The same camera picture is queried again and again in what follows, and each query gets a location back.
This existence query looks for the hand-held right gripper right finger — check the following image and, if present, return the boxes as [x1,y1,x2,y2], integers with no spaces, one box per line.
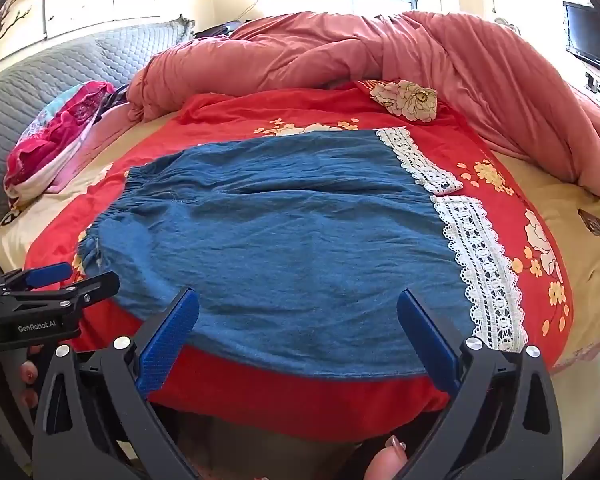
[397,287,563,480]

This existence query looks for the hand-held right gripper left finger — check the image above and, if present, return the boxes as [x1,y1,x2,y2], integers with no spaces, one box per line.
[32,287,216,480]

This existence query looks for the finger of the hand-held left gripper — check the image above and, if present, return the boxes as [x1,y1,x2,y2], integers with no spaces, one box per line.
[2,271,122,315]
[0,262,74,295]

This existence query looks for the blue pants with white lace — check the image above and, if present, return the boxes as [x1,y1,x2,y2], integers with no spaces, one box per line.
[77,127,528,378]

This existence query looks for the person's left hand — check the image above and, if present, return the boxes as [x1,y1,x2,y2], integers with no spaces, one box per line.
[0,345,43,411]

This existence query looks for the person's right hand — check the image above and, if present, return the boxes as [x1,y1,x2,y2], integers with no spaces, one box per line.
[362,435,412,480]

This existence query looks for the pink patterned pillow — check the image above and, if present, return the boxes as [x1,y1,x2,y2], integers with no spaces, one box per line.
[5,80,117,207]

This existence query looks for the red floral blanket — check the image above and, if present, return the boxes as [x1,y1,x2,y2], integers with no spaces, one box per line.
[24,80,573,417]

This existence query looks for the grey quilted headboard cover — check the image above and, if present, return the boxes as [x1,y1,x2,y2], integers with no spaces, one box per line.
[0,17,196,211]

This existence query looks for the dark cloth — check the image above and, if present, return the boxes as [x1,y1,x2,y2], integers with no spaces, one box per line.
[197,21,253,40]

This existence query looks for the pink quilt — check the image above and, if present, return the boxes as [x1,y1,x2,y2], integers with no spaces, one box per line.
[127,10,600,201]

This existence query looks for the black television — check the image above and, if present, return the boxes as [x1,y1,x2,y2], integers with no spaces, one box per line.
[562,1,600,81]

